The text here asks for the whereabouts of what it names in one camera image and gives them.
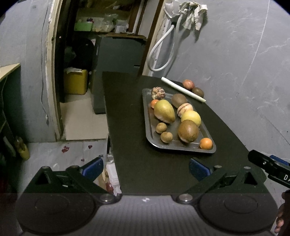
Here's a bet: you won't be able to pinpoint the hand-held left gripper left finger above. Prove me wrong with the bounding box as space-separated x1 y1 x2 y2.
24 156 116 204

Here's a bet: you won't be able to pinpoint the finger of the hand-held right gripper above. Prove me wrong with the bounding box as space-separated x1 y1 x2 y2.
248 149 290 174

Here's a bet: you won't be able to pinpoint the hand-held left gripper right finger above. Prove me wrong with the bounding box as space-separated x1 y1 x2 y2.
176 157 266 205

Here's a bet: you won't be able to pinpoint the dark metal baking tray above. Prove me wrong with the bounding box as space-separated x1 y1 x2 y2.
142 88 217 155

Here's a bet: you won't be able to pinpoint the large brown round fruit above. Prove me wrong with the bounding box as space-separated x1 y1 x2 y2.
178 120 200 143

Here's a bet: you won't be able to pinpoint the yellow lemon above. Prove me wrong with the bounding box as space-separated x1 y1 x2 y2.
181 110 202 127

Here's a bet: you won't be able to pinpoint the beige purple-striped pepino melon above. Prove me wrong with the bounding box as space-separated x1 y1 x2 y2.
177 103 194 119

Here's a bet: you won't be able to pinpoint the green-yellow pear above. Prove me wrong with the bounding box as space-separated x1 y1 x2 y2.
154 99 176 124

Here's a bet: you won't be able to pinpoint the densely striped pepino melon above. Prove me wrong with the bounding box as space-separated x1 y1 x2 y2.
151 87 166 100

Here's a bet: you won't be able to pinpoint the person's right hand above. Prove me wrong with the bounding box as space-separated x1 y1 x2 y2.
274 191 290 234

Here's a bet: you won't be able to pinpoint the clear plastic bottle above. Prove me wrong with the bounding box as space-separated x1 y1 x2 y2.
105 153 121 197

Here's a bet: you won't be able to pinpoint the yellow floor object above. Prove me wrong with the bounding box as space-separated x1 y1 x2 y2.
14 136 31 160

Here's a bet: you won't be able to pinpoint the white plastic tube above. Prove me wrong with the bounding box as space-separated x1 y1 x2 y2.
161 76 206 103

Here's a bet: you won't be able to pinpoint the yellow jerry can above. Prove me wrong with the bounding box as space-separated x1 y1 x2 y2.
63 68 88 95

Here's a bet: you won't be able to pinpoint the dark grey cabinet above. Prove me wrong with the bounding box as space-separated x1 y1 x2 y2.
91 34 147 114

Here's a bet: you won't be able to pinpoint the wooden shelf board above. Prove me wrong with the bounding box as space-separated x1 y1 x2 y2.
0 63 21 80

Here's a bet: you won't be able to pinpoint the green plastic box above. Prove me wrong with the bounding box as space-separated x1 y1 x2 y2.
74 21 94 32

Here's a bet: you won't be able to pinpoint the clear plastic bags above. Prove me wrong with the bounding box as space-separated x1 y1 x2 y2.
94 13 127 32

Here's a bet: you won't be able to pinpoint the pale rag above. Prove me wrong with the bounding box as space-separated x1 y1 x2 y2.
179 1 208 31

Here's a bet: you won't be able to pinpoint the beige door frame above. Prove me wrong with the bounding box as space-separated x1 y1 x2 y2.
45 0 66 141

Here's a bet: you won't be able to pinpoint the thin wall cable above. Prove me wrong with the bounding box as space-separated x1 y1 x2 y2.
40 5 50 126

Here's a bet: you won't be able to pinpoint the white flexible hose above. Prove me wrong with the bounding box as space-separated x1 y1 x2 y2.
147 14 184 72

